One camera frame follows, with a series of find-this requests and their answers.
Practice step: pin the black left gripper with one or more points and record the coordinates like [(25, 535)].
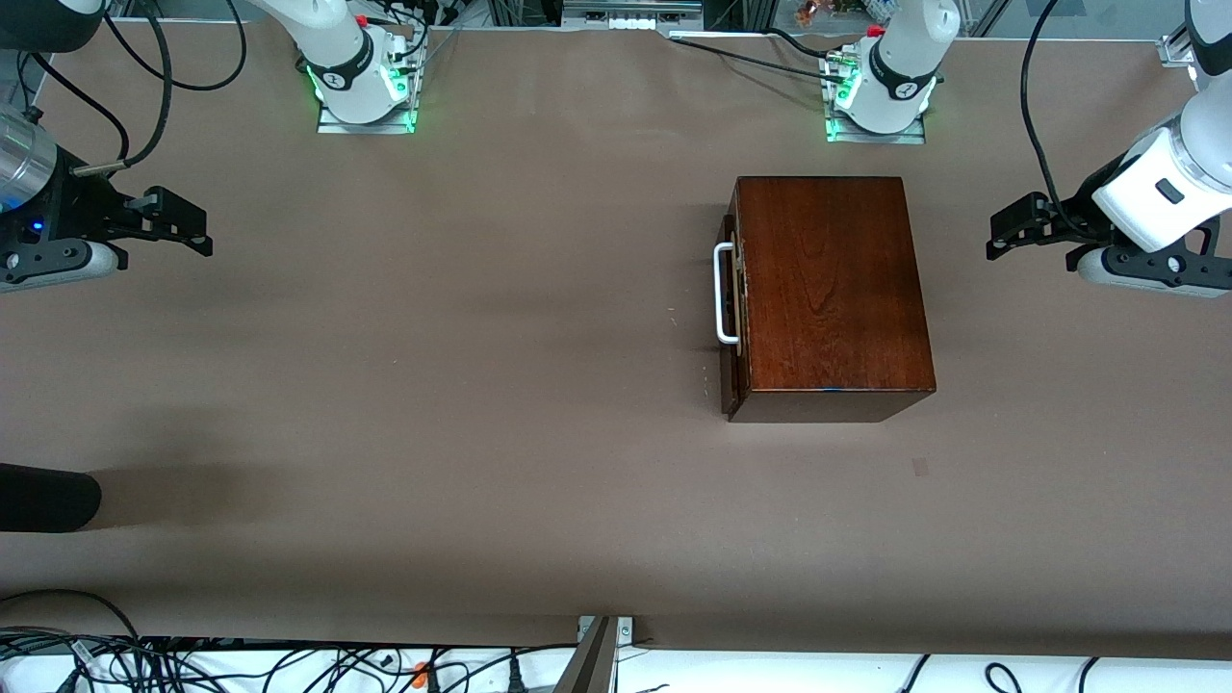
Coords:
[(1075, 224)]

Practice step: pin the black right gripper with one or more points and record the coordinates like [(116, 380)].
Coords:
[(79, 205)]

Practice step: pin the wooden drawer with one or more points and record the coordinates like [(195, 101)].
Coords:
[(740, 279)]

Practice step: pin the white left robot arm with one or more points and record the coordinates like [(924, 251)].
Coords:
[(905, 58)]

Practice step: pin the dark brown wooden cabinet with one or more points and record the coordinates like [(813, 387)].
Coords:
[(828, 289)]

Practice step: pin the black cylindrical object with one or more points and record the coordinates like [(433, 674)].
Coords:
[(43, 498)]

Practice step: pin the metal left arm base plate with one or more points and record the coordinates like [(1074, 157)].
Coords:
[(910, 135)]

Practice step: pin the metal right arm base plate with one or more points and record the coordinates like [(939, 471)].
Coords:
[(332, 125)]

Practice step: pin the aluminium frame profile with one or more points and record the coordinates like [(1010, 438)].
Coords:
[(1176, 50)]

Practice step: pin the grey metal post bracket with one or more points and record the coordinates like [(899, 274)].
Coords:
[(592, 664)]

